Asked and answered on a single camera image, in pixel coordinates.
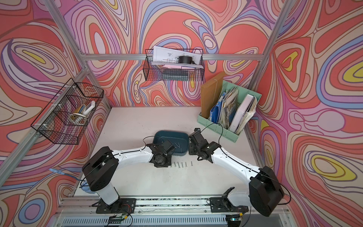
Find teal plastic storage tray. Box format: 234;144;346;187
153;130;189;156

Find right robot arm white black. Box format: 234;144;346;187
189;128;285;217

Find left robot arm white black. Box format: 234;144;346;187
82;140;175;207

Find green file organizer box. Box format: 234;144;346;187
197;81;262;142

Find blue folder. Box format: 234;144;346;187
209;92;226;124

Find stack of papers in organizer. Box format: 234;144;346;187
219;88;239;129

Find brown cardboard folder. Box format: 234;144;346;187
201;72;226;119

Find white binder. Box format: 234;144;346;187
229;94;254;134

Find black tape roll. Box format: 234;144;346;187
178;55;195;64

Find white paper sheets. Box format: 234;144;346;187
151;46;204;69

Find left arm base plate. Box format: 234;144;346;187
91;198;137;214

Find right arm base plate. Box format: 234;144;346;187
207;197;249;214

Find black wire basket back wall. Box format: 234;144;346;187
143;46;205;81

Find black wire basket wall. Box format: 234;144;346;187
31;79;104;145
143;46;205;81

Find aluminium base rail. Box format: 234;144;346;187
49;195;297;227

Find black wire basket left wall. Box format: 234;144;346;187
31;79;104;145

